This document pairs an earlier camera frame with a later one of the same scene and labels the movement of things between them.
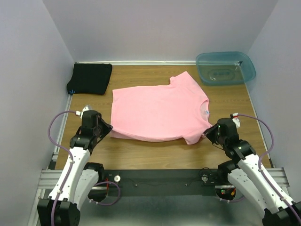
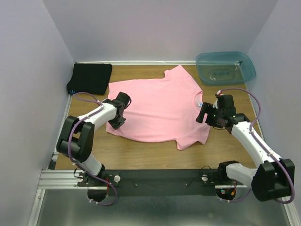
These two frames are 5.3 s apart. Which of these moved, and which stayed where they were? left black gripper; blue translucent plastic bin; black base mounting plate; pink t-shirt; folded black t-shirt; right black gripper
Moved: left black gripper; right black gripper; pink t-shirt
Stayed: folded black t-shirt; blue translucent plastic bin; black base mounting plate
